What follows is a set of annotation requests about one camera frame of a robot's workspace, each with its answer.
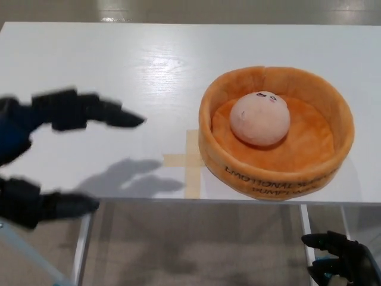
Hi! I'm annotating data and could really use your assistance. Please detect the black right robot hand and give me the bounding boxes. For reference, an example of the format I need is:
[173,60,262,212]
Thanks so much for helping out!
[301,231,373,286]

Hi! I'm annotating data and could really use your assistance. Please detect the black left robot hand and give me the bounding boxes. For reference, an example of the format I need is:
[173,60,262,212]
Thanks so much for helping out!
[0,87,147,231]

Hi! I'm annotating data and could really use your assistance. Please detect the pink round plush toy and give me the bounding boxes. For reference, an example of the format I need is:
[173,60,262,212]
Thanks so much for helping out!
[230,91,291,146]

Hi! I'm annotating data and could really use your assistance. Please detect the orange plush round plate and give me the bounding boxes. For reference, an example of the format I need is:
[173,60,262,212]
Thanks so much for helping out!
[198,65,354,203]

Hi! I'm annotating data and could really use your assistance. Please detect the white table leg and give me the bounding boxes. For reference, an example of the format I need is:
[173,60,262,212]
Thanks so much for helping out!
[70,213,93,286]
[299,204,317,260]

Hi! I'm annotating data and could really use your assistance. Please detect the light blue slanted bar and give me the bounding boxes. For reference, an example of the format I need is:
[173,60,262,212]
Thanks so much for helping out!
[0,220,73,286]

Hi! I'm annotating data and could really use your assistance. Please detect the short beige tape strip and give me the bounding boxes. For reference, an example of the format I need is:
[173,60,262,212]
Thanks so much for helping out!
[163,154,206,168]

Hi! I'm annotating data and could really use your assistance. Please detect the long beige tape strip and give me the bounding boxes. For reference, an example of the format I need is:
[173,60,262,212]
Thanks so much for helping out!
[184,130,205,200]

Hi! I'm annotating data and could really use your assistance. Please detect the white table frame bar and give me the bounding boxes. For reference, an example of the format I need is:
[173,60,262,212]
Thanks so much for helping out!
[340,205,352,237]

